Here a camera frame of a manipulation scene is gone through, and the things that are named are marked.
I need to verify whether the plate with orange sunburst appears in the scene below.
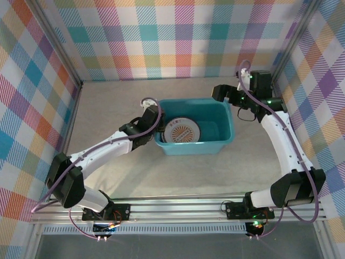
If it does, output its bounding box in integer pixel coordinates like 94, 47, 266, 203
162, 116, 202, 144

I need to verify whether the teal plastic bin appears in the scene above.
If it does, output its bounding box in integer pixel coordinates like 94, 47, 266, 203
154, 98, 234, 156

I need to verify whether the round black electronics board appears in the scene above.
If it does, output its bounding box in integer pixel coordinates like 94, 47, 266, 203
245, 221, 266, 240
93, 222, 118, 241

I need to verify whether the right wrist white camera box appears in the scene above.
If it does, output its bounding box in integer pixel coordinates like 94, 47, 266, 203
240, 67, 253, 81

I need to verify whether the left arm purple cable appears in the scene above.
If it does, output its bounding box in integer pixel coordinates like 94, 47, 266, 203
31, 97, 164, 240

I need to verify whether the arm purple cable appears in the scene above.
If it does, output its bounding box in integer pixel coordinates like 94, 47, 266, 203
31, 97, 164, 240
236, 59, 321, 240

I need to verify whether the aluminium frame post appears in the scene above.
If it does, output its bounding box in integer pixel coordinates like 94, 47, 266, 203
268, 0, 322, 80
26, 0, 83, 87

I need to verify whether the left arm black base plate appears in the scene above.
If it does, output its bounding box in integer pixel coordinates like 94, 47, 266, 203
81, 203, 132, 221

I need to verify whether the aluminium mounting rail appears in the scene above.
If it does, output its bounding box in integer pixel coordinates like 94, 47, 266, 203
29, 195, 329, 224

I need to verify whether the white slotted cable duct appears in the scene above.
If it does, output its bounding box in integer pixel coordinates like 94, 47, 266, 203
42, 226, 250, 235

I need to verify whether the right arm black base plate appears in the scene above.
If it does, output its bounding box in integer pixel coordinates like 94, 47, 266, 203
225, 201, 275, 220

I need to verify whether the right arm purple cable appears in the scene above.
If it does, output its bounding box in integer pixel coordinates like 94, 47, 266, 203
236, 59, 321, 240

